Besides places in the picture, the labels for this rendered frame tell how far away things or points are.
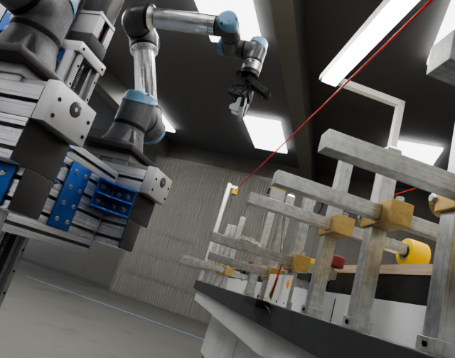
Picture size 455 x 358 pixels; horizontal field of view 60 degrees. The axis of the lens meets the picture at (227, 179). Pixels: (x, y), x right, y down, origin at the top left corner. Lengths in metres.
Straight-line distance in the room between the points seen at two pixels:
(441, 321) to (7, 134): 0.83
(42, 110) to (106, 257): 8.01
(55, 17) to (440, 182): 0.88
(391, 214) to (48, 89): 0.73
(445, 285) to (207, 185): 7.71
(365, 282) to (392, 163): 0.35
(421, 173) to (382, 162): 0.06
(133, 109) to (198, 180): 7.00
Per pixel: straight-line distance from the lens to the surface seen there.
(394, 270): 1.23
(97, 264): 8.91
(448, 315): 0.70
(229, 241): 1.28
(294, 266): 1.30
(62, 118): 0.89
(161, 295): 8.15
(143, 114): 1.43
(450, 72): 0.40
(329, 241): 1.15
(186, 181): 8.44
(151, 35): 1.76
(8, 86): 0.96
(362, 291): 0.91
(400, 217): 0.88
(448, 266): 0.70
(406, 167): 0.64
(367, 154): 0.61
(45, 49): 1.04
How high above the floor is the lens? 0.70
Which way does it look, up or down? 15 degrees up
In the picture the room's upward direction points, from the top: 17 degrees clockwise
